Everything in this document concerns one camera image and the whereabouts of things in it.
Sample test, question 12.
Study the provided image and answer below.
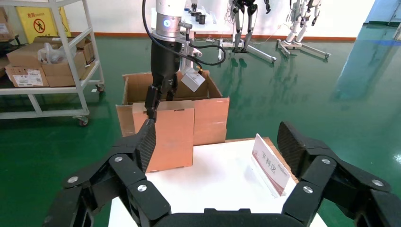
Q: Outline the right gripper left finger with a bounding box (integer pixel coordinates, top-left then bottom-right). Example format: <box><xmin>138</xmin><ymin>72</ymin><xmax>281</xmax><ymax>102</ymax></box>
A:
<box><xmin>42</xmin><ymin>119</ymin><xmax>171</xmax><ymax>227</ymax></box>

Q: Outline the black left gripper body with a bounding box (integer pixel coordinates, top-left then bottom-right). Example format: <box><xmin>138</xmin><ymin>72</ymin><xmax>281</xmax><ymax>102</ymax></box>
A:
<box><xmin>150</xmin><ymin>39</ymin><xmax>183</xmax><ymax>95</ymax></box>

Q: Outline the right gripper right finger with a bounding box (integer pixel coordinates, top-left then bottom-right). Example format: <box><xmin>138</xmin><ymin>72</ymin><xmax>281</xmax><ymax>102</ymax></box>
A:
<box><xmin>277</xmin><ymin>121</ymin><xmax>401</xmax><ymax>227</ymax></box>

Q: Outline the large open cardboard box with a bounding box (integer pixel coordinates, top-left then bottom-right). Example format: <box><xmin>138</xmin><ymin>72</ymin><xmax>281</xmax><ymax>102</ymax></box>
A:
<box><xmin>116</xmin><ymin>70</ymin><xmax>230</xmax><ymax>146</ymax></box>

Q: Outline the plain brown cardboard carton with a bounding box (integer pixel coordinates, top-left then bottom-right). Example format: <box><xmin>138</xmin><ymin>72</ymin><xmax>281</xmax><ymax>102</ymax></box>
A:
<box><xmin>0</xmin><ymin>8</ymin><xmax>16</xmax><ymax>42</ymax></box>
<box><xmin>6</xmin><ymin>42</ymin><xmax>44</xmax><ymax>68</ymax></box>
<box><xmin>46</xmin><ymin>62</ymin><xmax>96</xmax><ymax>87</ymax></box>
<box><xmin>41</xmin><ymin>52</ymin><xmax>87</xmax><ymax>78</ymax></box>
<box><xmin>33</xmin><ymin>36</ymin><xmax>95</xmax><ymax>65</ymax></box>

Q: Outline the cardboard carton with white label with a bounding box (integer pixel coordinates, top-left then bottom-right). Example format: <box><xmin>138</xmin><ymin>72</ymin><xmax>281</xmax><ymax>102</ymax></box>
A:
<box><xmin>4</xmin><ymin>65</ymin><xmax>50</xmax><ymax>88</ymax></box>

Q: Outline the acrylic sign with red print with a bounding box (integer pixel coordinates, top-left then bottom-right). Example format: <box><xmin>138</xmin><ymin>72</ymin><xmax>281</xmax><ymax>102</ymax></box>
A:
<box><xmin>250</xmin><ymin>133</ymin><xmax>292</xmax><ymax>198</ymax></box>

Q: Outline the white workbench with parts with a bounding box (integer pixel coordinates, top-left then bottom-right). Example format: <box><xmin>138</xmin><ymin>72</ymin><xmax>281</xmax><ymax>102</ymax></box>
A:
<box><xmin>151</xmin><ymin>8</ymin><xmax>233</xmax><ymax>34</ymax></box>

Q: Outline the white wheeled shelf cart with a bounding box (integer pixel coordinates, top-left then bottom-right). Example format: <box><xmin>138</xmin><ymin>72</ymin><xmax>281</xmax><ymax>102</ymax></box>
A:
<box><xmin>0</xmin><ymin>0</ymin><xmax>105</xmax><ymax>128</ymax></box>

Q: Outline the clear plastic bag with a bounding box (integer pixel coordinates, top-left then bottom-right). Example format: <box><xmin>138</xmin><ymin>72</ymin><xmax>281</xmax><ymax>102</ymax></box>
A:
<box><xmin>37</xmin><ymin>42</ymin><xmax>78</xmax><ymax>65</ymax></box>

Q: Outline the white humanoid support stand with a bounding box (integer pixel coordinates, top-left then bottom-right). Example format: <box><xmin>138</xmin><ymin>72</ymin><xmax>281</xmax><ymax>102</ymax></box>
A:
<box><xmin>276</xmin><ymin>38</ymin><xmax>331</xmax><ymax>60</ymax></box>

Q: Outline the yellow warning sign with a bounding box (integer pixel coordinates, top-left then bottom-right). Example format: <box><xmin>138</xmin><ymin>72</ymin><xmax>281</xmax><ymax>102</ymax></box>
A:
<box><xmin>16</xmin><ymin>6</ymin><xmax>71</xmax><ymax>44</ymax></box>

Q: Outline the silver camera mount bracket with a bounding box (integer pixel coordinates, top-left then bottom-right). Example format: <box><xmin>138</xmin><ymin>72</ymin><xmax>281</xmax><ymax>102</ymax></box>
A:
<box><xmin>180</xmin><ymin>36</ymin><xmax>203</xmax><ymax>74</ymax></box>

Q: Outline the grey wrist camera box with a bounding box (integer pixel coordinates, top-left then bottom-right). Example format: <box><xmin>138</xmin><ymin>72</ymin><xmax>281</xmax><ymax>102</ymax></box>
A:
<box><xmin>181</xmin><ymin>68</ymin><xmax>207</xmax><ymax>93</ymax></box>

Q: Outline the long black cable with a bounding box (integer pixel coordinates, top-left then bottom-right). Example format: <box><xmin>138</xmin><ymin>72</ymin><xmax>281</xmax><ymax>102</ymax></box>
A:
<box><xmin>141</xmin><ymin>0</ymin><xmax>203</xmax><ymax>70</ymax></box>

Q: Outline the short looped black cable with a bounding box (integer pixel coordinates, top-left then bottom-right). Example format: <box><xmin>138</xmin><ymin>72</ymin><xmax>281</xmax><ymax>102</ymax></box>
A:
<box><xmin>187</xmin><ymin>26</ymin><xmax>227</xmax><ymax>66</ymax></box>

